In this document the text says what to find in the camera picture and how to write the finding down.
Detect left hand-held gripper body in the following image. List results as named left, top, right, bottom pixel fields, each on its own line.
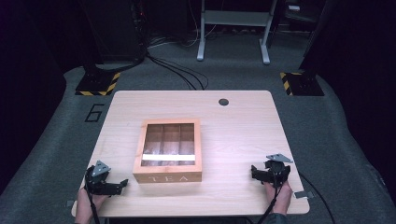
left=84, top=160, right=110, bottom=196

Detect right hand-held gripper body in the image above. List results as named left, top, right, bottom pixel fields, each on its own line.
left=263, top=153, right=294, bottom=189

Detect wooden tea box glass lid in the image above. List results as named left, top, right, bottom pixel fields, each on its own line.
left=133, top=118, right=204, bottom=185

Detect person's left hand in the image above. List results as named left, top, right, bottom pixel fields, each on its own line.
left=76, top=187, right=109, bottom=219

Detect person's right hand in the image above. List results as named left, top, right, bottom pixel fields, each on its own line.
left=264, top=181, right=293, bottom=217

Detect dark cabinet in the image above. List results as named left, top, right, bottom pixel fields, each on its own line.
left=78, top=0, right=148, bottom=63

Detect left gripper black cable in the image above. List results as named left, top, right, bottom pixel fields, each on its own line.
left=88, top=189, right=101, bottom=224

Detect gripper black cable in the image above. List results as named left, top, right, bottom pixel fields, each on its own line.
left=88, top=189, right=101, bottom=224
left=257, top=183, right=283, bottom=224

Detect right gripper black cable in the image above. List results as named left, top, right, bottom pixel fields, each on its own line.
left=257, top=183, right=283, bottom=224

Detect black cable beside table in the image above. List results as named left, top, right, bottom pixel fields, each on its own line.
left=298, top=172, right=336, bottom=224

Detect black base plate striped edge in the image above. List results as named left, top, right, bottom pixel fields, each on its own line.
left=75, top=71, right=121, bottom=97
left=278, top=71, right=325, bottom=97

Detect black stand post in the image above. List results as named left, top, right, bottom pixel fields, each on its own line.
left=298, top=0, right=331, bottom=82
left=81, top=46, right=104, bottom=82

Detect black floor cables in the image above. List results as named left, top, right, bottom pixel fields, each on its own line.
left=145, top=50, right=209, bottom=91

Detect white metal stand frame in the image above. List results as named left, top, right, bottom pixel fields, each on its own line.
left=196, top=0, right=278, bottom=66

